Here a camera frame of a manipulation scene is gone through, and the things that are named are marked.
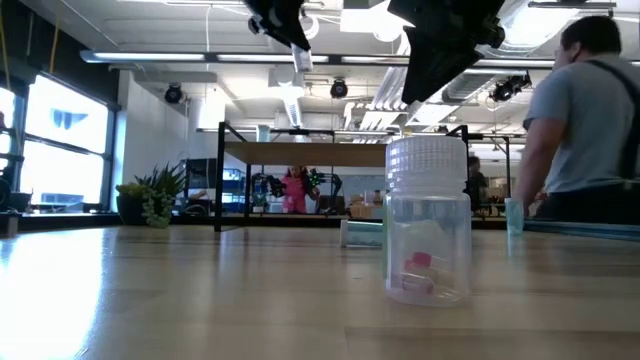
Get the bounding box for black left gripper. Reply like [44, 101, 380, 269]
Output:
[243, 0, 313, 51]

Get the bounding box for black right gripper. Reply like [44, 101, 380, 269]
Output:
[387, 0, 507, 106]

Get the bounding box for clear wide medicine bottle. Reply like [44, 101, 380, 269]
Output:
[383, 135, 472, 308]
[291, 43, 315, 74]

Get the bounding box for black ceiling track lights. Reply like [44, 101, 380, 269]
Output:
[488, 72, 532, 104]

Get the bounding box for person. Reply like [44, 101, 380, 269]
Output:
[513, 14, 640, 226]
[465, 155, 490, 211]
[280, 166, 310, 215]

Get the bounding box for long ceiling light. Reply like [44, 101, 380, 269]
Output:
[79, 48, 640, 69]

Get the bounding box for cardboard box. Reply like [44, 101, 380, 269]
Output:
[348, 202, 384, 220]

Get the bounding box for potted green succulent plant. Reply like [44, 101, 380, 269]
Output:
[115, 162, 190, 230]

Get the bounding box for blue bench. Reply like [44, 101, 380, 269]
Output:
[522, 218, 640, 244]

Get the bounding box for large window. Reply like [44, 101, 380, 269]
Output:
[0, 74, 117, 214]

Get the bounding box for white ventilation duct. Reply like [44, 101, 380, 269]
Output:
[269, 69, 311, 129]

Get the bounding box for wooden shelf black frame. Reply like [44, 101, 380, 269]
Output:
[214, 121, 512, 233]

